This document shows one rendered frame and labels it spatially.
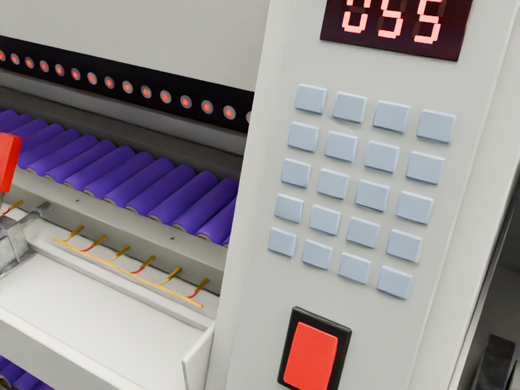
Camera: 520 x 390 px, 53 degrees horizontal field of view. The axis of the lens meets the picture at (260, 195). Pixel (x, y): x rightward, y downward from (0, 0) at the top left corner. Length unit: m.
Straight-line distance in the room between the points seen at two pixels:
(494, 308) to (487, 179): 0.17
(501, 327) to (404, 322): 0.14
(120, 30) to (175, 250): 0.13
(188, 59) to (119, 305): 0.16
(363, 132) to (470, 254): 0.05
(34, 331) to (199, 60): 0.18
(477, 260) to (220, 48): 0.13
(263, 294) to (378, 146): 0.07
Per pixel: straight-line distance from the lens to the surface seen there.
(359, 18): 0.18
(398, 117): 0.17
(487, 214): 0.18
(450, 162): 0.17
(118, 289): 0.33
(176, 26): 0.23
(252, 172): 0.20
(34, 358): 0.34
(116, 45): 0.26
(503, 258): 0.39
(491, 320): 0.33
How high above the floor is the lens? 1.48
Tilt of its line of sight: 15 degrees down
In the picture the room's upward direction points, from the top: 10 degrees clockwise
